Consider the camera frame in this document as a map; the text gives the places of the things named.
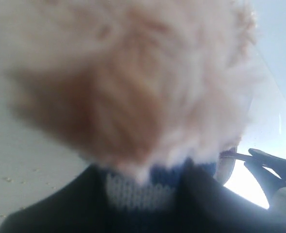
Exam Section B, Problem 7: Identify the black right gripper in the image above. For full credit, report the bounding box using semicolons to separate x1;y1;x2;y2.
244;149;286;218

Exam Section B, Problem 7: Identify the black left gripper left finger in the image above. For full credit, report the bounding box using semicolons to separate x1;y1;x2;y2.
0;166;114;233

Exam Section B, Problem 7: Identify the steel bowl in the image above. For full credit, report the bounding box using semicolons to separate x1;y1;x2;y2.
214;158;236;185

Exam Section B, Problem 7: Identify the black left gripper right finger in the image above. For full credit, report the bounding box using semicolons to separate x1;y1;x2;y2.
172;160;286;233

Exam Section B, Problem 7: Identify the beige teddy bear striped sweater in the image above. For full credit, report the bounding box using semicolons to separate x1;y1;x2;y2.
0;0;260;212

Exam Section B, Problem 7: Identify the dark red wooden spoon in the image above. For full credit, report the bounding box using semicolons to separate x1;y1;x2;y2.
220;150;253;162

